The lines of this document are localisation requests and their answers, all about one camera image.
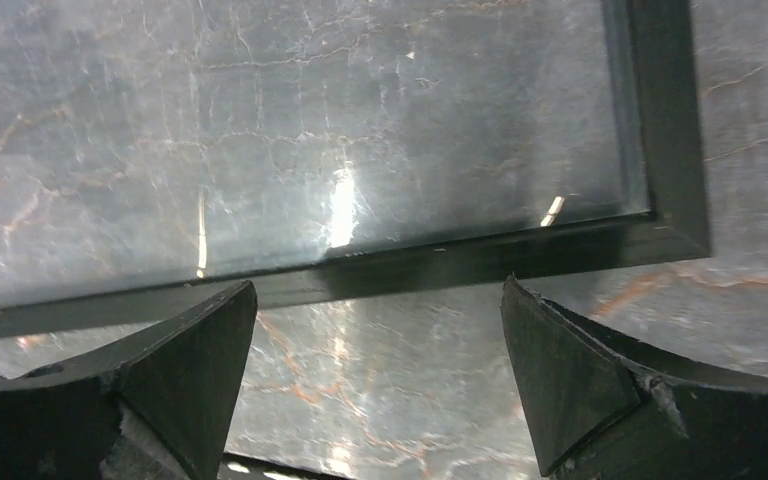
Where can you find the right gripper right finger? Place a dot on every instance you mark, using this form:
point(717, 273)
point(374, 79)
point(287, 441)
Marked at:
point(600, 404)

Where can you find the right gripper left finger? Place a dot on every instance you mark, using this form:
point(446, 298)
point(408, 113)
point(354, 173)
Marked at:
point(157, 402)

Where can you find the black picture frame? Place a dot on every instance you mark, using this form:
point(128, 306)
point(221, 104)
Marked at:
point(669, 132)

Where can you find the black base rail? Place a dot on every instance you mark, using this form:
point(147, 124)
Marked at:
point(237, 467)

